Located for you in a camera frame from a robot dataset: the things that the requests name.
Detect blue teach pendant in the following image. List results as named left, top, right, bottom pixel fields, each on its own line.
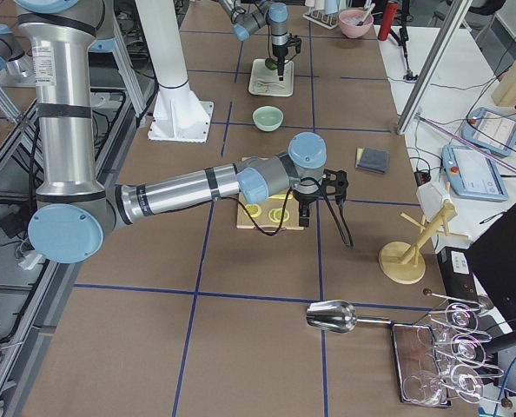
left=461, top=107, right=516, bottom=157
left=441, top=145, right=509, bottom=202

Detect lemon slice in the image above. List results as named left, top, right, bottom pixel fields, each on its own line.
left=268, top=208, right=290, bottom=224
left=245, top=204, right=262, bottom=219

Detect wine glass middle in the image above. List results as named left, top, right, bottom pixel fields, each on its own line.
left=433, top=334, right=486, bottom=374

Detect dark wooden glass tray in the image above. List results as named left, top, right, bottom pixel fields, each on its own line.
left=390, top=322, right=452, bottom=409

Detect aluminium frame post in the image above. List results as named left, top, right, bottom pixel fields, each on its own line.
left=396, top=0, right=473, bottom=135

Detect pink ice bowl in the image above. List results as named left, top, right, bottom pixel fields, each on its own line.
left=338, top=9, right=374, bottom=39

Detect far blue teach pendant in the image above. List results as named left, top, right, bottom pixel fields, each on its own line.
left=461, top=107, right=516, bottom=157

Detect black monitor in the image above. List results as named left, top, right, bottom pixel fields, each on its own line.
left=466, top=203, right=516, bottom=329

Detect white bear print tray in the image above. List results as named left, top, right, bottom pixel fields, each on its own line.
left=248, top=59, right=294, bottom=97

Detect wine glass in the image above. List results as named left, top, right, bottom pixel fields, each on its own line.
left=428, top=302, right=479, bottom=342
left=401, top=365, right=484, bottom=407
left=433, top=334, right=486, bottom=374

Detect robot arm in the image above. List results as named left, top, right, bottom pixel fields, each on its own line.
left=218, top=0, right=291, bottom=81
left=14, top=1, right=327, bottom=264

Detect lower lemon slice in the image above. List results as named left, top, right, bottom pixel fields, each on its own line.
left=245, top=204, right=262, bottom=219

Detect red bottle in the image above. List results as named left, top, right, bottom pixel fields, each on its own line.
left=377, top=0, right=399, bottom=41

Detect bamboo cutting board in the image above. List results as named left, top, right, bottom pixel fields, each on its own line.
left=236, top=191, right=304, bottom=231

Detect black tripod stick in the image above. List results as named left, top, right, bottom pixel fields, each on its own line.
left=390, top=0, right=418, bottom=82

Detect grey folded cloth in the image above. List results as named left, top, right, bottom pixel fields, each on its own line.
left=355, top=148, right=389, bottom=174

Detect yellow plastic knife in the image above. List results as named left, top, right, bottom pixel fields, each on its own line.
left=268, top=193, right=293, bottom=200

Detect white ceramic spoon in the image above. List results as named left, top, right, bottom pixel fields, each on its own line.
left=255, top=79, right=287, bottom=89

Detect metal ice scoop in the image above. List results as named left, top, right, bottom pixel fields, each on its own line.
left=306, top=300, right=392, bottom=334

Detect wooden mug tree stand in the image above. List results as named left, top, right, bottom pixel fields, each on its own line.
left=378, top=199, right=469, bottom=285

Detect reacher grabber stick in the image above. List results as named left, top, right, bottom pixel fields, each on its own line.
left=415, top=114, right=516, bottom=175

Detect near blue teach pendant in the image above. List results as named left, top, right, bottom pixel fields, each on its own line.
left=441, top=145, right=509, bottom=202

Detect wine glass near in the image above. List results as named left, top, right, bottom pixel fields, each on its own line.
left=401, top=365, right=484, bottom=407

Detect wine glass far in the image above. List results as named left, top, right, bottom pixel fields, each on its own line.
left=428, top=302, right=479, bottom=342

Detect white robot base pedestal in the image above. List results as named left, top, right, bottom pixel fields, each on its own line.
left=136, top=1, right=214, bottom=142

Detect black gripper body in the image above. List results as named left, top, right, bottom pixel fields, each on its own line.
left=294, top=182, right=321, bottom=214
left=271, top=43, right=288, bottom=61

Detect upper lemon slice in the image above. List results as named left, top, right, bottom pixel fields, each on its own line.
left=268, top=208, right=290, bottom=224

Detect light green bowl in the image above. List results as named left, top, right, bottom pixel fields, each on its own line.
left=252, top=106, right=284, bottom=132

